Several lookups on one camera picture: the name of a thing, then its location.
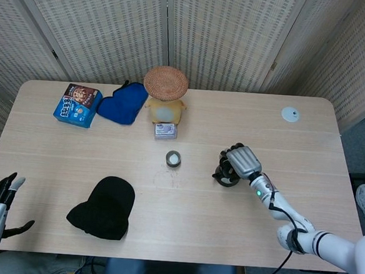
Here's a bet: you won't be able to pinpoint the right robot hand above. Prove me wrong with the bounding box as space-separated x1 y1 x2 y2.
216 141 264 186

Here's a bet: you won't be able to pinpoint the black teapot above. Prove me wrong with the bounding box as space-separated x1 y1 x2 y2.
211 164 241 189

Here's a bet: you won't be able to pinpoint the small metal cup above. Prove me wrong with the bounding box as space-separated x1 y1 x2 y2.
164 150 183 169

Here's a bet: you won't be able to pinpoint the grey fabric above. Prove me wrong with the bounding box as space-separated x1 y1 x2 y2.
0 249 87 274

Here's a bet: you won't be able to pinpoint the small purple tissue pack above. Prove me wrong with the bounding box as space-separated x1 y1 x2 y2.
154 121 179 141

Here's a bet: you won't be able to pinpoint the yellow plush toy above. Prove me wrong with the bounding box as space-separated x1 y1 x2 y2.
143 96 188 127

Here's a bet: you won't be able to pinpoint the woven straw hat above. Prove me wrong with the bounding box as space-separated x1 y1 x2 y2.
142 64 191 103

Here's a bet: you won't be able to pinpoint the black knit hat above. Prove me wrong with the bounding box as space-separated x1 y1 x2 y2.
64 173 137 242

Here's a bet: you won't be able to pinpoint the black floor stand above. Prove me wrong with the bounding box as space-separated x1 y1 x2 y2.
347 171 365 188

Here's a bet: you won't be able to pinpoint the blue cloth pouch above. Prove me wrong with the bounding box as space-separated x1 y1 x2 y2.
95 78 150 128

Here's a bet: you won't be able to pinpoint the blue cookie box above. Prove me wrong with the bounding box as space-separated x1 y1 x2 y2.
52 82 104 130

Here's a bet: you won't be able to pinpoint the woven folding screen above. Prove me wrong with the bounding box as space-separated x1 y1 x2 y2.
0 0 365 216

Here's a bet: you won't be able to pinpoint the white round cable grommet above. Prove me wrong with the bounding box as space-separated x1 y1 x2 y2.
280 106 301 123

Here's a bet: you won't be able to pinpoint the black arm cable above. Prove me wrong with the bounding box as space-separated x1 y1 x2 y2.
259 188 311 274

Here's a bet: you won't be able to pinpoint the floor cables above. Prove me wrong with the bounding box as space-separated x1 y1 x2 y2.
66 254 108 274

